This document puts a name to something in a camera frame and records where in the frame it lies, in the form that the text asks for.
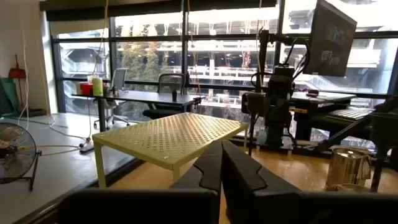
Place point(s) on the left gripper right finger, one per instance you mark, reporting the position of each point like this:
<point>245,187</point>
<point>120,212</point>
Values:
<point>245,180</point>

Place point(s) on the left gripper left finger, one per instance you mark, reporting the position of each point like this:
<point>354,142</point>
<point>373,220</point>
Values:
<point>205,174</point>

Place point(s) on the silver tin candle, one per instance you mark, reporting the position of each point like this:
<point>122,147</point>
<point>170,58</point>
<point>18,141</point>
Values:
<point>346,168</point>

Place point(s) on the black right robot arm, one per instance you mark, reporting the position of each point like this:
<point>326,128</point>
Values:
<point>276,102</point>

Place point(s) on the green perforated metal shelf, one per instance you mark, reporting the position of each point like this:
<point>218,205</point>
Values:
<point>174,137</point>

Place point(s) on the black mesh office chair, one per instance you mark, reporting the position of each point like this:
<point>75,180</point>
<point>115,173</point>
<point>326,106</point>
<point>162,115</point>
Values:
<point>161,113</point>

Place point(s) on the small black bottle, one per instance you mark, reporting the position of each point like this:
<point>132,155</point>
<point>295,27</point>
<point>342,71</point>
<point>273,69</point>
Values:
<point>174,96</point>

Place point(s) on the dark office desk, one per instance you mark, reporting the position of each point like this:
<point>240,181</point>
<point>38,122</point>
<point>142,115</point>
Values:
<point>149,97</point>

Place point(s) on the dark red mouse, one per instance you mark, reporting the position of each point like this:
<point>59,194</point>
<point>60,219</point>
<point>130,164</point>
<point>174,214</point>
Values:
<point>312,93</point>

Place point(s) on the black sit-stand desk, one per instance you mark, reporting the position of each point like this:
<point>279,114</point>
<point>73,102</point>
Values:
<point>329,98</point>

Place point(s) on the small dark desk item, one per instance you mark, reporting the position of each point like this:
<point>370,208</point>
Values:
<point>112,91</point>

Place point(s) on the grey office chair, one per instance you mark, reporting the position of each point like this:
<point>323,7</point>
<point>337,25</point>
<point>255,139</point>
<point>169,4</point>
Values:
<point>119,79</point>

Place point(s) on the green bottle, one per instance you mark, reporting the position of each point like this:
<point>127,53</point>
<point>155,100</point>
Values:
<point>97,87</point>

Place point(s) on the red container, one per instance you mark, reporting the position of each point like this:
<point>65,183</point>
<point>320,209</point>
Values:
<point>86,89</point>

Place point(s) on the beige cup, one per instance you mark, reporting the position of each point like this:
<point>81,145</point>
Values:
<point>78,88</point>

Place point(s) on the black computer monitor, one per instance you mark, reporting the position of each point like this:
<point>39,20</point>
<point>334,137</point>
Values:
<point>329,37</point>

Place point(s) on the black floor fan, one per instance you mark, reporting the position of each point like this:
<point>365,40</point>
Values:
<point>15,155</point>

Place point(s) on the green panel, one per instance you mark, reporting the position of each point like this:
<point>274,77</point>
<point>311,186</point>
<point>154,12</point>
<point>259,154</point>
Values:
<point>7,96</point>

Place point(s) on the red dustpan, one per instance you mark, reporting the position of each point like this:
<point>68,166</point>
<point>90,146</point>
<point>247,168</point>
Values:
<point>17,73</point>

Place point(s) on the black aluminium table frame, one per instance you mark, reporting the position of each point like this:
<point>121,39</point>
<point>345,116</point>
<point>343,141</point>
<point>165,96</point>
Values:
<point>381,149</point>

